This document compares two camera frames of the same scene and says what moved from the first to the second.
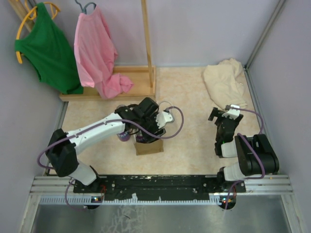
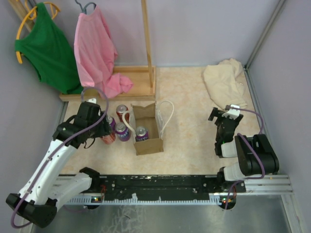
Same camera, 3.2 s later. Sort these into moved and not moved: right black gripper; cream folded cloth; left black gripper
Moved: left black gripper
Not moved: cream folded cloth; right black gripper
